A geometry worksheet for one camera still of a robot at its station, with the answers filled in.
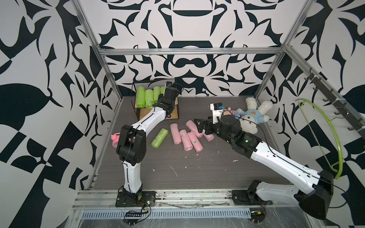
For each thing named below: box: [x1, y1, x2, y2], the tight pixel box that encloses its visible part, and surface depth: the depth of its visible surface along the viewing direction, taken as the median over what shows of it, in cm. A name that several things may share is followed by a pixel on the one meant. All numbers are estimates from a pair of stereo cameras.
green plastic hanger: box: [294, 98, 344, 181], surface depth 62 cm
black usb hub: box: [125, 212, 143, 218], surface depth 74 cm
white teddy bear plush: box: [236, 96, 274, 135], surface depth 102 cm
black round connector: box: [250, 209, 266, 224], surface depth 73 cm
